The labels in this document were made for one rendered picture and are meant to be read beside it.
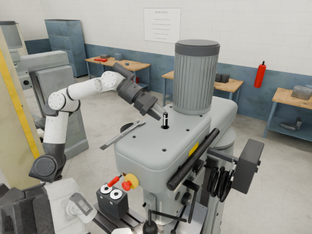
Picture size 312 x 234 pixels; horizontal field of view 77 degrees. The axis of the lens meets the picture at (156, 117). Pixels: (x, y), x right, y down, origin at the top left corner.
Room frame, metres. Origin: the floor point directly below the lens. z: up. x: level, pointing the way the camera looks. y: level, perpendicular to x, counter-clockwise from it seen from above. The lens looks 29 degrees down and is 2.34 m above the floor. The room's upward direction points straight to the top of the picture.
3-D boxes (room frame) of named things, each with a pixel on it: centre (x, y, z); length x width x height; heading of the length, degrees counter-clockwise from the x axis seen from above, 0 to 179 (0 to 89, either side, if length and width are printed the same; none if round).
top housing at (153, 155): (0.74, -0.05, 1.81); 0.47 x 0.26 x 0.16; 144
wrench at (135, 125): (0.67, 0.13, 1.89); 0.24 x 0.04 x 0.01; 146
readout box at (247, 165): (0.77, -0.49, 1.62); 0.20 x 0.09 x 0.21; 144
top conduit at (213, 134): (0.67, -0.18, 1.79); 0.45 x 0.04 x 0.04; 144
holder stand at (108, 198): (1.04, 0.35, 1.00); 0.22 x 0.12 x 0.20; 59
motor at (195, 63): (0.93, -0.19, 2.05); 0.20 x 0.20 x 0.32
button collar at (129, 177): (0.54, 0.09, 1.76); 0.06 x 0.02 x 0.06; 54
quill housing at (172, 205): (0.73, -0.04, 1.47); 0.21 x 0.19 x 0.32; 54
